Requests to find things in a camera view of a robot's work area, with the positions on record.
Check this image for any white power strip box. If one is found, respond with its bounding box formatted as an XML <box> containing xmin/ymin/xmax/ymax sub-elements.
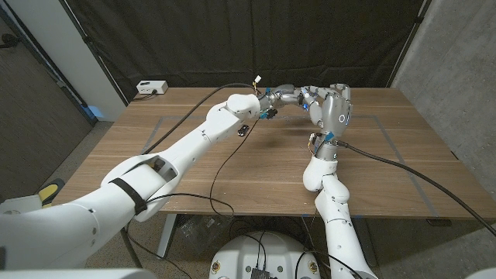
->
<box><xmin>136</xmin><ymin>80</ymin><xmax>169</xmax><ymax>95</ymax></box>

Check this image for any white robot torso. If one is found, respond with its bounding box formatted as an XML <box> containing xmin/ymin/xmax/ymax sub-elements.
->
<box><xmin>208</xmin><ymin>231</ymin><xmax>322</xmax><ymax>279</ymax></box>

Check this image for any black door handle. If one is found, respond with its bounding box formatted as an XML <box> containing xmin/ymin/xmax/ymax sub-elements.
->
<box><xmin>0</xmin><ymin>33</ymin><xmax>19</xmax><ymax>50</ymax></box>

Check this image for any white floor board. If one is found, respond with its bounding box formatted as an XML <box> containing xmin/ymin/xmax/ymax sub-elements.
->
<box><xmin>0</xmin><ymin>195</ymin><xmax>43</xmax><ymax>215</ymax></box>

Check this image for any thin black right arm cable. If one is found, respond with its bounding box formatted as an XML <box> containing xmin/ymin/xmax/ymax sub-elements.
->
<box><xmin>294</xmin><ymin>208</ymin><xmax>365</xmax><ymax>279</ymax></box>

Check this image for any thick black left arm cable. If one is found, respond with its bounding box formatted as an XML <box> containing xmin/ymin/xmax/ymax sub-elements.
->
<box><xmin>141</xmin><ymin>82</ymin><xmax>257</xmax><ymax>156</ymax></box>

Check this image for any black torso cable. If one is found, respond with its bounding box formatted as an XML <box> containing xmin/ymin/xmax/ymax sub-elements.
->
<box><xmin>242</xmin><ymin>231</ymin><xmax>269</xmax><ymax>270</ymax></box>

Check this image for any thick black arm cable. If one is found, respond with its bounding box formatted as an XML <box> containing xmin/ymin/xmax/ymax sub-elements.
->
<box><xmin>141</xmin><ymin>82</ymin><xmax>257</xmax><ymax>156</ymax></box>
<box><xmin>336</xmin><ymin>141</ymin><xmax>496</xmax><ymax>237</ymax></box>

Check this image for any grey table leg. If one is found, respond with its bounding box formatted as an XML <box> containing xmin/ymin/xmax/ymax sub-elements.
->
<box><xmin>350</xmin><ymin>216</ymin><xmax>379</xmax><ymax>268</ymax></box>

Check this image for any black backdrop stand pole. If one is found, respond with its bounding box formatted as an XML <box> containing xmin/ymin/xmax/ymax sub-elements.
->
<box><xmin>57</xmin><ymin>0</ymin><xmax>129</xmax><ymax>106</ymax></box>
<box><xmin>386</xmin><ymin>0</ymin><xmax>433</xmax><ymax>88</ymax></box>

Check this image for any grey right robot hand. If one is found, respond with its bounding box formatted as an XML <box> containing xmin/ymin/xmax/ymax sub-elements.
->
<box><xmin>300</xmin><ymin>83</ymin><xmax>353</xmax><ymax>162</ymax></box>

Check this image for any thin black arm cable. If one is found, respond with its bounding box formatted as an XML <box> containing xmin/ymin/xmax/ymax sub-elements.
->
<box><xmin>294</xmin><ymin>208</ymin><xmax>365</xmax><ymax>279</ymax></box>
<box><xmin>145</xmin><ymin>118</ymin><xmax>261</xmax><ymax>220</ymax></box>

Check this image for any yellow and black floor tool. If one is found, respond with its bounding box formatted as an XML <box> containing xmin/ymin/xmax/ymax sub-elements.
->
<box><xmin>36</xmin><ymin>177</ymin><xmax>66</xmax><ymax>208</ymax></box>

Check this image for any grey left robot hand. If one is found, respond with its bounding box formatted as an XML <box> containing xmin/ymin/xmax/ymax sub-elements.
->
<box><xmin>257</xmin><ymin>84</ymin><xmax>307</xmax><ymax>113</ymax></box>

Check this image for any black power strip cable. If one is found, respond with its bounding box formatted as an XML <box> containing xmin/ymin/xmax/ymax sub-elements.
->
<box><xmin>132</xmin><ymin>89</ymin><xmax>158</xmax><ymax>102</ymax></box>

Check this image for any clear plastic bag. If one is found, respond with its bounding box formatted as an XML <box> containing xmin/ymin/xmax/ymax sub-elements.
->
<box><xmin>178</xmin><ymin>215</ymin><xmax>233</xmax><ymax>253</ymax></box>

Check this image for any black backdrop curtain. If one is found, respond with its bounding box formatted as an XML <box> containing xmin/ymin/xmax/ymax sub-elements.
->
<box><xmin>64</xmin><ymin>0</ymin><xmax>431</xmax><ymax>102</ymax></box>

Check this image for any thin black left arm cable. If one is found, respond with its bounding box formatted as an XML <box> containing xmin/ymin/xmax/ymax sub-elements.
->
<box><xmin>145</xmin><ymin>118</ymin><xmax>261</xmax><ymax>220</ymax></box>

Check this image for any white table leg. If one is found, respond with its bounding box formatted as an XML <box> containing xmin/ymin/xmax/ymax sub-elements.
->
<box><xmin>156</xmin><ymin>213</ymin><xmax>179</xmax><ymax>260</ymax></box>

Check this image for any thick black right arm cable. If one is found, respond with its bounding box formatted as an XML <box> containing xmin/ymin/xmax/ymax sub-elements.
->
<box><xmin>336</xmin><ymin>141</ymin><xmax>496</xmax><ymax>237</ymax></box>

